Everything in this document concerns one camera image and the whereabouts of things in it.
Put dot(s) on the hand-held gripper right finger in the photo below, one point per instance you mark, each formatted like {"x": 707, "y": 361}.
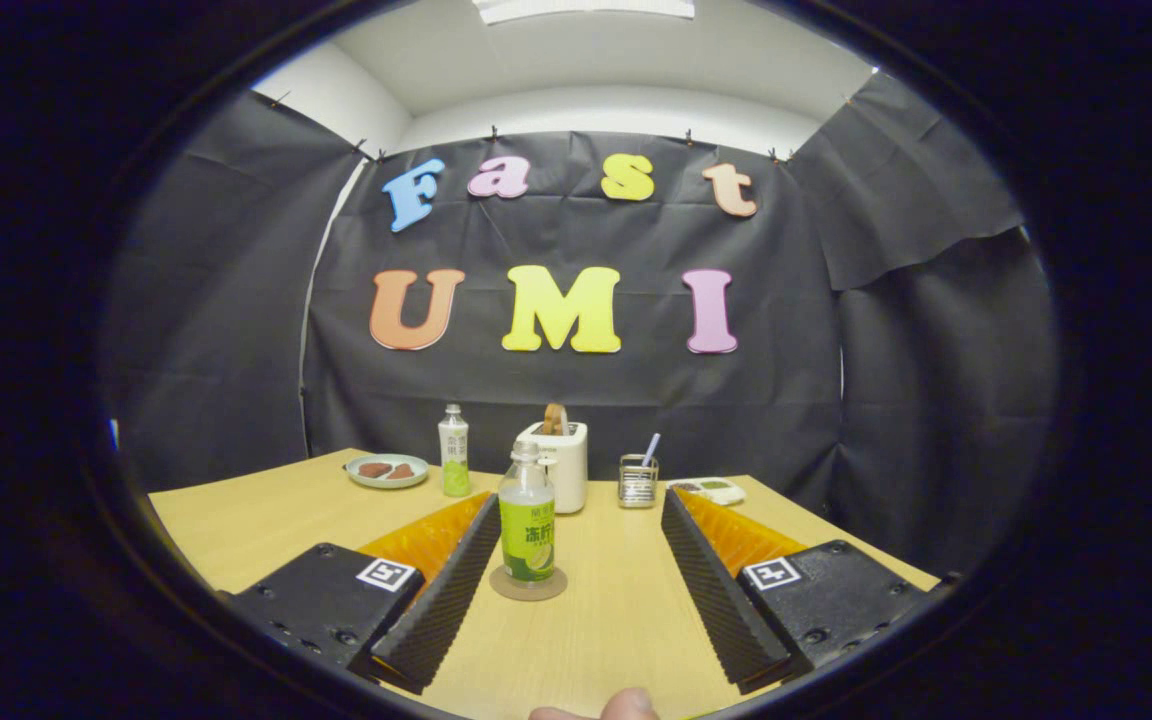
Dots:
{"x": 716, "y": 600}

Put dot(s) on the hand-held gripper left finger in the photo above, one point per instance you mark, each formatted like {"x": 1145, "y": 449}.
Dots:
{"x": 446, "y": 605}

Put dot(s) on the round brown coaster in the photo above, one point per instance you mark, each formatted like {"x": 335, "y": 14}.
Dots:
{"x": 528, "y": 592}

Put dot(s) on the juice bottle green label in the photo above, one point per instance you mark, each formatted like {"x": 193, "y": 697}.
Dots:
{"x": 527, "y": 535}

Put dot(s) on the capped slim green label bottle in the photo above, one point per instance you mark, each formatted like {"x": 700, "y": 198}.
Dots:
{"x": 454, "y": 450}

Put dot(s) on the white divided dish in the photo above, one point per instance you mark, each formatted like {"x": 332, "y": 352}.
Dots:
{"x": 721, "y": 492}

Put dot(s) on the wooden table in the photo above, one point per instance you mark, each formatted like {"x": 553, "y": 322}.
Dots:
{"x": 596, "y": 620}

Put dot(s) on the pale green plate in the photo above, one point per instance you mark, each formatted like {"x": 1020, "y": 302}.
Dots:
{"x": 386, "y": 484}

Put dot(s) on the brown meat piece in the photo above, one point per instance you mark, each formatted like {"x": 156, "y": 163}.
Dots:
{"x": 373, "y": 469}
{"x": 402, "y": 472}

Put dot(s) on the white spoon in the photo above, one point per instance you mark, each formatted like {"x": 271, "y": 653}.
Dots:
{"x": 651, "y": 448}

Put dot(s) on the white toaster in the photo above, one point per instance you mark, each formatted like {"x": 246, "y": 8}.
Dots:
{"x": 569, "y": 470}

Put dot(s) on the brown bread slice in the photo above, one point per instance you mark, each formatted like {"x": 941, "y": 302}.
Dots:
{"x": 555, "y": 418}

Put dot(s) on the ceiling light panel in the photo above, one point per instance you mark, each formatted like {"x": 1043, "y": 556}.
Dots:
{"x": 586, "y": 8}

